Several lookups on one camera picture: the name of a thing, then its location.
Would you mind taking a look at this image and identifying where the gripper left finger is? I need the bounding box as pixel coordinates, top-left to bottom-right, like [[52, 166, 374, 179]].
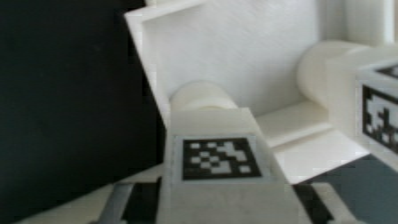
[[90, 179, 163, 224]]

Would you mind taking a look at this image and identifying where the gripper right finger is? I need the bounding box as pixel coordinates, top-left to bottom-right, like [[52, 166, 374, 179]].
[[294, 182, 369, 224]]

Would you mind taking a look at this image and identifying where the white chair leg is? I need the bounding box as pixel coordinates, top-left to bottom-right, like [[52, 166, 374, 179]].
[[298, 41, 398, 172], [157, 81, 312, 224]]

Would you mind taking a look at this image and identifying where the white chair seat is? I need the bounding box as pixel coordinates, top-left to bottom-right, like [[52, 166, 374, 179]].
[[125, 0, 398, 183]]

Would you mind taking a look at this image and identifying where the white U-shaped obstacle fence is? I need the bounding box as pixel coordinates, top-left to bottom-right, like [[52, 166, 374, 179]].
[[13, 164, 164, 224]]

